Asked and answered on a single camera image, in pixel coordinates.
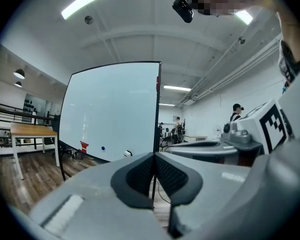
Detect red white magnetic holder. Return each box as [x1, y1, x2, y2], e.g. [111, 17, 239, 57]
[79, 140, 90, 154]

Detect wooden table with white legs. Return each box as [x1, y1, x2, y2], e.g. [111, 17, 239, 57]
[9, 122, 61, 181]

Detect black metal railing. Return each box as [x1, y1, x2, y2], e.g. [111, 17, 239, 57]
[0, 100, 55, 153]

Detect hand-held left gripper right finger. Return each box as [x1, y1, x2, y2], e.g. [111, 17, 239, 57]
[153, 151, 256, 240]

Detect person's head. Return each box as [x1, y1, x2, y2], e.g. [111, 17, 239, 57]
[186, 0, 253, 17]

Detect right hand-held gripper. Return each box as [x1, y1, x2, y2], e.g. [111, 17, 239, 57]
[164, 98, 295, 167]

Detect person's grey knit top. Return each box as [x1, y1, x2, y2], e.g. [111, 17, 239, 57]
[277, 39, 300, 85]

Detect white whiteboard with black frame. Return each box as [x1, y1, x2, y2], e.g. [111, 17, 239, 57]
[58, 60, 162, 164]

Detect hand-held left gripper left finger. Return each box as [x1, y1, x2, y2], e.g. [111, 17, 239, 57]
[29, 151, 170, 240]

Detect white ceiling pipes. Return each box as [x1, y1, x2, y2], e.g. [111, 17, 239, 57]
[178, 32, 283, 109]

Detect person's right forearm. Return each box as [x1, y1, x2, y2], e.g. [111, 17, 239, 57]
[252, 0, 300, 64]

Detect black head-worn camera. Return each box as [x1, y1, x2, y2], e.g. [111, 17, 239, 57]
[171, 0, 195, 24]

